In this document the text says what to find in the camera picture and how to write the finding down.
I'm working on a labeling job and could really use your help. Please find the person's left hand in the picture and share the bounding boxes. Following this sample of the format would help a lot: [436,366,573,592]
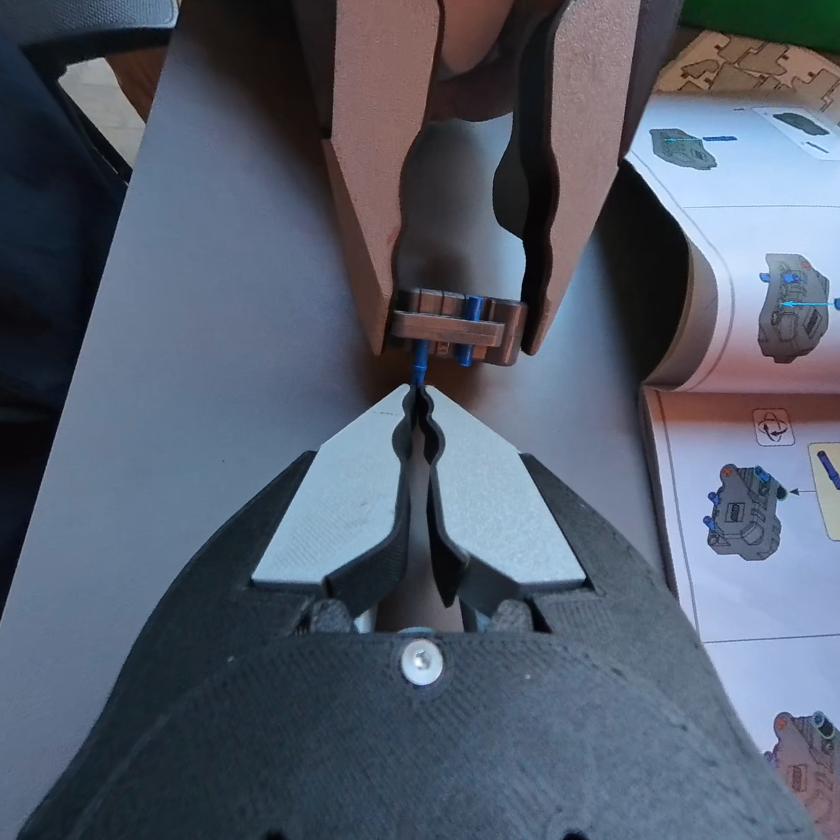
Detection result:
[436,0,565,122]

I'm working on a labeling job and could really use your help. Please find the grey lego motor block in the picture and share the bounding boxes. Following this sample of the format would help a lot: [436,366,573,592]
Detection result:
[392,287,529,368]

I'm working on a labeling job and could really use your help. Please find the white instruction booklet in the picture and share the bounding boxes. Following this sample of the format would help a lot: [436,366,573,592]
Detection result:
[623,98,840,840]

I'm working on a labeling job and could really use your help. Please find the wooden puzzle sheet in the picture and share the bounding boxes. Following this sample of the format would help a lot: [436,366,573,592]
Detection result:
[656,29,840,129]

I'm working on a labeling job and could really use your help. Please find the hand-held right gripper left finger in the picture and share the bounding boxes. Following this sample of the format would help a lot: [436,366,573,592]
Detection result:
[249,382,416,618]

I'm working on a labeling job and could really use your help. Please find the green plastic bin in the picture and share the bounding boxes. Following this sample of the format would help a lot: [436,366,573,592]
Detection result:
[679,0,840,47]

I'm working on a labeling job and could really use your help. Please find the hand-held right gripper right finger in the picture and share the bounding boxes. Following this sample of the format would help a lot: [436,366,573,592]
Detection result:
[419,382,588,632]

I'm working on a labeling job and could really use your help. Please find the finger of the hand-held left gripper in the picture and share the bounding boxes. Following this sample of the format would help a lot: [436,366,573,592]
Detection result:
[495,0,642,357]
[322,0,441,357]

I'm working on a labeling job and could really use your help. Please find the black office chair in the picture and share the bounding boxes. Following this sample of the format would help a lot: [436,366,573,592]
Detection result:
[0,0,181,191]

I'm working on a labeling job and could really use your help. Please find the person's dark blue clothing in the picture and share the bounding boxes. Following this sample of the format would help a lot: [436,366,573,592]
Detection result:
[0,26,132,611]

